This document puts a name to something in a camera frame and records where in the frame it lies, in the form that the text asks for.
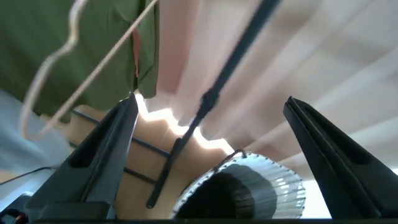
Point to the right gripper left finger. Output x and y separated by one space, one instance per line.
93 174

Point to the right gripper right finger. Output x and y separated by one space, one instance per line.
348 168

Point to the green printed shirt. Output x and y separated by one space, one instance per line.
31 31

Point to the white laundry basket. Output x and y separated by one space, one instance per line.
264 186

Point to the black clothes rack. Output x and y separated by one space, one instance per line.
230 65

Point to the beige curtain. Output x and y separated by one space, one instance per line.
311 46

